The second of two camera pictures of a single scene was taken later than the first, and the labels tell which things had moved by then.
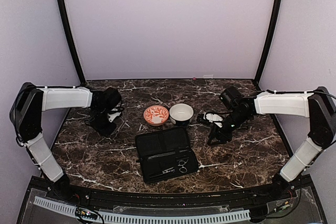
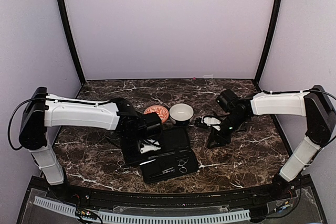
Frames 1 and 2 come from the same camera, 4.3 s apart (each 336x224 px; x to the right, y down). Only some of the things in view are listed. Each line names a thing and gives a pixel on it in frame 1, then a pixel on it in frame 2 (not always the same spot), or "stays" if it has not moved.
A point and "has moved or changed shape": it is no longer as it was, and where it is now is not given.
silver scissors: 122,125 has moved or changed shape
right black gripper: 224,137 stays
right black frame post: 275,21 stays
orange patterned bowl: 156,115 stays
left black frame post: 64,14 stays
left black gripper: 106,131 to 129,160
